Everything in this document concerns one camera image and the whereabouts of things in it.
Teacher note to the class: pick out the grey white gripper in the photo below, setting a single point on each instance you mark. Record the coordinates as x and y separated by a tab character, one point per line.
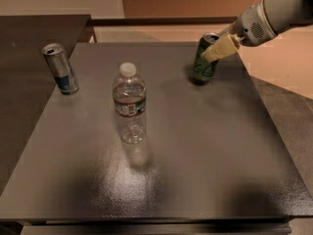
251	26

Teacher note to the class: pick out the green soda can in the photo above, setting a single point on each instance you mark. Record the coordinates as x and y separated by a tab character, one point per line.
203	70

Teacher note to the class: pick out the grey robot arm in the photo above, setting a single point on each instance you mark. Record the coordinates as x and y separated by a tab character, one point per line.
286	14

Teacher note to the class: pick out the clear plastic water bottle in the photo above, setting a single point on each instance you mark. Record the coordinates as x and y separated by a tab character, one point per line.
129	93

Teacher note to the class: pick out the silver blue energy drink can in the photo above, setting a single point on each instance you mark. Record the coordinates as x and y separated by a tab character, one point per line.
56	58

